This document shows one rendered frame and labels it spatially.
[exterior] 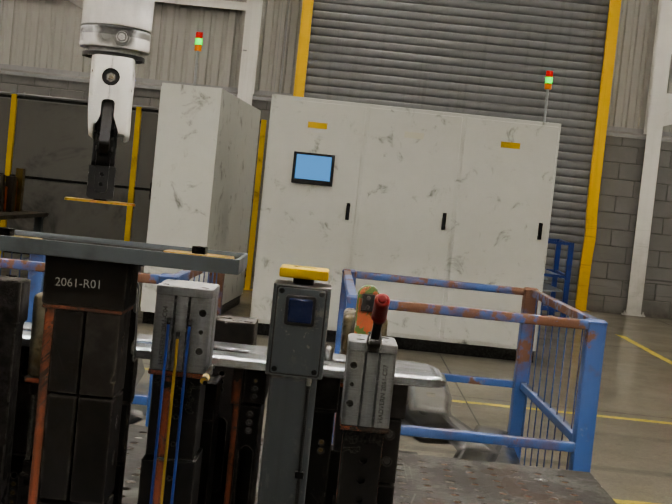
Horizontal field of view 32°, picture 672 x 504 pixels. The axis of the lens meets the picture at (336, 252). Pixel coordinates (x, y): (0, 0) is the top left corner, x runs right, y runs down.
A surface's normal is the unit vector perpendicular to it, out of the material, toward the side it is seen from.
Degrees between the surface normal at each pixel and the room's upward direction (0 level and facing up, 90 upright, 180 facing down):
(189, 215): 90
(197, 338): 90
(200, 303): 90
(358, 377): 90
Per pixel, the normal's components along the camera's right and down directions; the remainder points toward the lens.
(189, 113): -0.07, 0.04
